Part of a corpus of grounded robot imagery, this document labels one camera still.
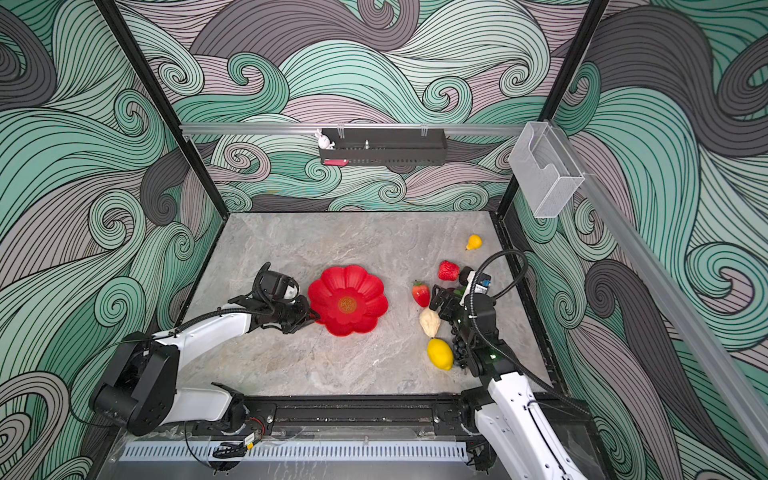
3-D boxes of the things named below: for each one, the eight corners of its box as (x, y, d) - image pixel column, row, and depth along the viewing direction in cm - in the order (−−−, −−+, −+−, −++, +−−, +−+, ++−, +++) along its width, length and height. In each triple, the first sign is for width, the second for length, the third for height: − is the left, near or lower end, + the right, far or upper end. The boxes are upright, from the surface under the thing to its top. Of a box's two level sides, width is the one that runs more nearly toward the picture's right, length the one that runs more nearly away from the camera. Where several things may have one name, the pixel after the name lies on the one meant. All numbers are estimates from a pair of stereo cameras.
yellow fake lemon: (429, 370, 82) (431, 366, 79) (426, 342, 87) (428, 337, 85) (452, 370, 82) (454, 366, 79) (447, 342, 87) (450, 337, 85)
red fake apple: (439, 282, 101) (441, 274, 97) (437, 268, 105) (439, 260, 101) (457, 282, 101) (460, 274, 97) (454, 268, 105) (457, 260, 101)
